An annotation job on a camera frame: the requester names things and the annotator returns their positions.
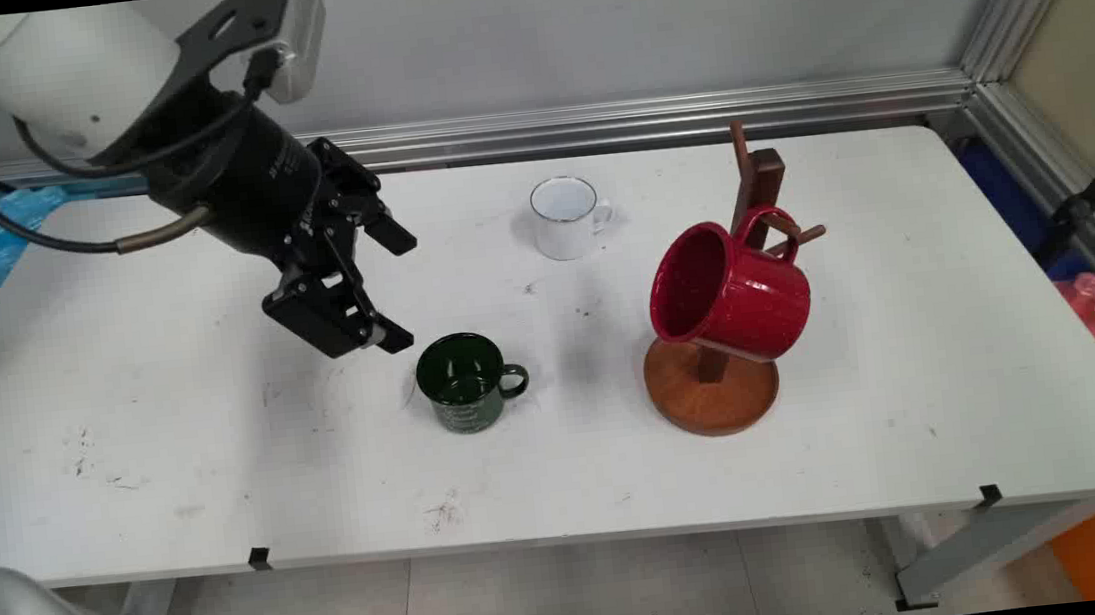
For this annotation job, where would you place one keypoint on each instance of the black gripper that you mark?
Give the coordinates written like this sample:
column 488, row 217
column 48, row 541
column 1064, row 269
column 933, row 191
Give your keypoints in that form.
column 239, row 181

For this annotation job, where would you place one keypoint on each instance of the red enamel mug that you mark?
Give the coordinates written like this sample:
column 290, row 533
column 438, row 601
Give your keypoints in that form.
column 758, row 302

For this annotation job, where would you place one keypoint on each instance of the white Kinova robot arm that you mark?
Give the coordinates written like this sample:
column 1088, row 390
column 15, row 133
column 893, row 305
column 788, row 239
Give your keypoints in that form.
column 32, row 66

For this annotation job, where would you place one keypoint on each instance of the dark green enamel mug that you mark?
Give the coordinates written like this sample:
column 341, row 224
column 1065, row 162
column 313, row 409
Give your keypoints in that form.
column 466, row 396

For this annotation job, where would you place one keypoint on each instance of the white enamel mug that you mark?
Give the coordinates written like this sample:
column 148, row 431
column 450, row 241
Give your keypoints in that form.
column 566, row 235

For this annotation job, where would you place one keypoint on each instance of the black table edge clip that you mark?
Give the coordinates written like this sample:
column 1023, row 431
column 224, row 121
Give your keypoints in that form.
column 259, row 558
column 991, row 496

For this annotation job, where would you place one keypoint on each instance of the grey table leg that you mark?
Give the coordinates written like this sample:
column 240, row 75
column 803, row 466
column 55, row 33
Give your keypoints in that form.
column 146, row 607
column 992, row 541

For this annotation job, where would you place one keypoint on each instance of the wooden mug tree stand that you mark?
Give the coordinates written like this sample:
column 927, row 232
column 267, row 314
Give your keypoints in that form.
column 717, row 402

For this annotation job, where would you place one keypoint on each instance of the dark blue floor mat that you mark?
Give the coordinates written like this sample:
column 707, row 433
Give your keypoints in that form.
column 999, row 194

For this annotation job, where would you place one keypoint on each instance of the black tripod pole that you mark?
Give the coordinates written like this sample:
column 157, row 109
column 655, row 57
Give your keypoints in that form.
column 1094, row 195

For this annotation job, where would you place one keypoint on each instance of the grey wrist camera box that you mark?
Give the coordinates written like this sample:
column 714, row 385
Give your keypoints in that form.
column 306, row 39

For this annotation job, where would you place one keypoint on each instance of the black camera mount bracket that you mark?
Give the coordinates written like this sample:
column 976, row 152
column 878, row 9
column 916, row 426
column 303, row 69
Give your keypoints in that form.
column 202, row 54

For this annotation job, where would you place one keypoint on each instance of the long aluminium frame rail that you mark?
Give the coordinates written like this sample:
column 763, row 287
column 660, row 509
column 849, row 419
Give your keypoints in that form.
column 590, row 125

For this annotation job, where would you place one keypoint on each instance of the aluminium side frame rail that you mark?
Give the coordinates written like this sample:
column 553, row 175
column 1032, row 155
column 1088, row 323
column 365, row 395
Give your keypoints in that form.
column 1068, row 187

